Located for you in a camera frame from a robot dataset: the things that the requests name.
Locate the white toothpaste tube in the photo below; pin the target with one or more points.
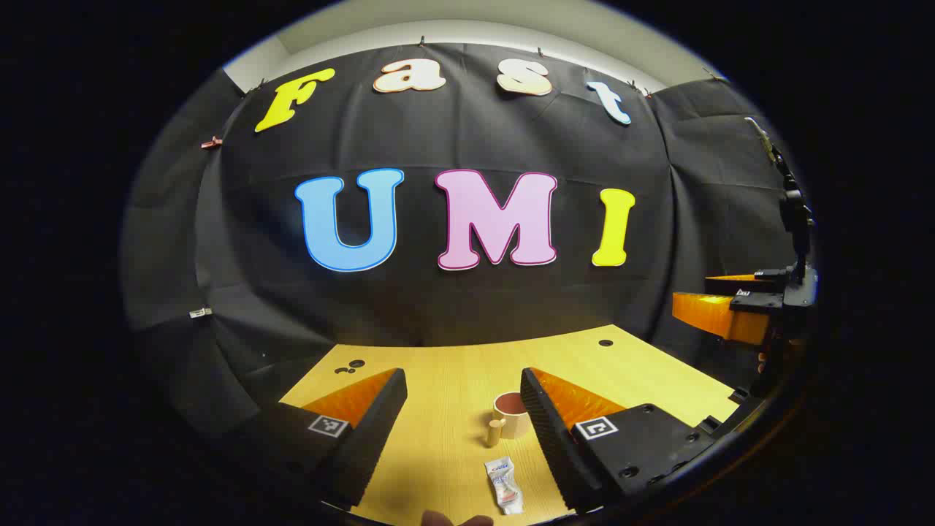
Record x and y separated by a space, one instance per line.
504 483

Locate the red cloth clip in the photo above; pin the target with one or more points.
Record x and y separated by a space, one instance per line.
211 142

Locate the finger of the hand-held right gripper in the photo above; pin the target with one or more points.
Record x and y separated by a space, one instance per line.
760 281
719 315

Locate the black backdrop cloth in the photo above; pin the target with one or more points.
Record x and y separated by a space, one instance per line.
475 307

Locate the white cloth clip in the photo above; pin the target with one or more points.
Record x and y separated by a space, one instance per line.
200 313

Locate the yellow wooden desktop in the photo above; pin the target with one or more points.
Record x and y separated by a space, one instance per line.
453 409

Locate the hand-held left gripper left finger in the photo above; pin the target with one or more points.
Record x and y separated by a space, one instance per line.
372 431

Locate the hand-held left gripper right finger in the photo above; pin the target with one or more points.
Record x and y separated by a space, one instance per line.
548 431

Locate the black desk edge clamp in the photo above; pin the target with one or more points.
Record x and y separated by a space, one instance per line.
738 395
709 424

